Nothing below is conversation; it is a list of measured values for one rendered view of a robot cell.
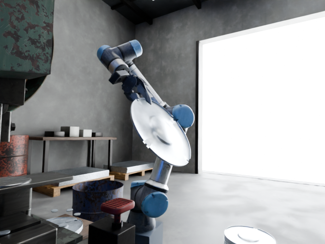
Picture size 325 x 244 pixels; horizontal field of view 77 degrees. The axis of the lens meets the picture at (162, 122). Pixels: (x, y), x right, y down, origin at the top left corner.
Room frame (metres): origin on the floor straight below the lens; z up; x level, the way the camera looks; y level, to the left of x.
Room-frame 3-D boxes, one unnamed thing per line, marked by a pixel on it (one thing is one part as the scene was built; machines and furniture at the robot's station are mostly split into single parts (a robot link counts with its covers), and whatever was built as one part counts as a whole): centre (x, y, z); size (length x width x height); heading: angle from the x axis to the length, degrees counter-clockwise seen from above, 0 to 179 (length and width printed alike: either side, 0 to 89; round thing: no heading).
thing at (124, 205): (0.49, 0.10, 0.72); 0.07 x 0.06 x 0.08; 148
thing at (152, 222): (1.09, 0.10, 0.50); 0.15 x 0.15 x 0.10
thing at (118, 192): (1.79, 0.54, 0.24); 0.42 x 0.42 x 0.48
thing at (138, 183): (1.08, 0.10, 0.62); 0.13 x 0.12 x 0.14; 25
